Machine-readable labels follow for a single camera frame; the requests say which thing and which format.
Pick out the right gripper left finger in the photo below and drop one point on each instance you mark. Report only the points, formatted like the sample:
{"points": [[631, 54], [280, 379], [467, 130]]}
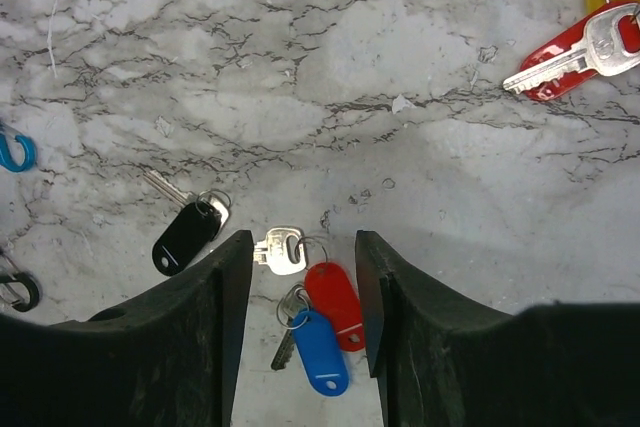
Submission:
{"points": [[167, 357]]}

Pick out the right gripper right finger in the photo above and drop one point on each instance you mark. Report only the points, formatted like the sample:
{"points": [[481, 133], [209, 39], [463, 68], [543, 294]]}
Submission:
{"points": [[443, 359]]}

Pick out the blue tag key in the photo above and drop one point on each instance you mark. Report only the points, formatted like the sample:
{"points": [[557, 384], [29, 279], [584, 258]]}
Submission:
{"points": [[311, 335]]}

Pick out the black tag key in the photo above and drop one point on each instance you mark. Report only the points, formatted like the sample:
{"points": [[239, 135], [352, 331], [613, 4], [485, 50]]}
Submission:
{"points": [[200, 219]]}

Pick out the black carabiner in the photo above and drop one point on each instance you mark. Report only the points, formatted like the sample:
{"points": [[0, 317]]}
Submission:
{"points": [[19, 289]]}

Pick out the blue carabiner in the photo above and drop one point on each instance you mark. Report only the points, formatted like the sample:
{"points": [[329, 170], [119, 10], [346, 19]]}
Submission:
{"points": [[18, 151]]}

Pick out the small red tag key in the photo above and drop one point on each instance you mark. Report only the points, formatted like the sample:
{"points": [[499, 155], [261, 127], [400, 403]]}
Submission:
{"points": [[604, 43]]}

